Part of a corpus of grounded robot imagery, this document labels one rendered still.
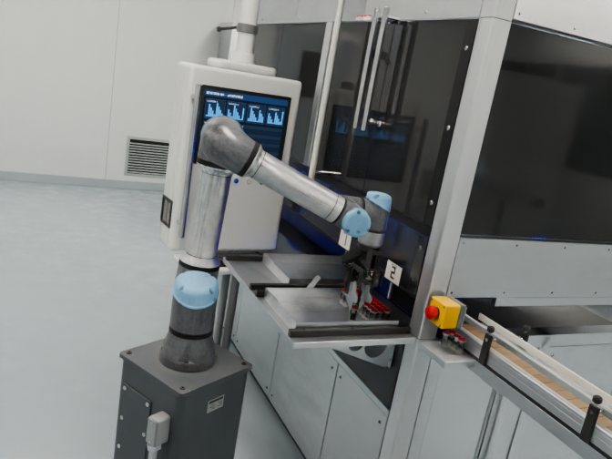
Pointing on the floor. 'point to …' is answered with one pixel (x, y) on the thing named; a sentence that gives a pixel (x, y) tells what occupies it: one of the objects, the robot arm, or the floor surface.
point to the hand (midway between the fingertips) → (353, 304)
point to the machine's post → (449, 217)
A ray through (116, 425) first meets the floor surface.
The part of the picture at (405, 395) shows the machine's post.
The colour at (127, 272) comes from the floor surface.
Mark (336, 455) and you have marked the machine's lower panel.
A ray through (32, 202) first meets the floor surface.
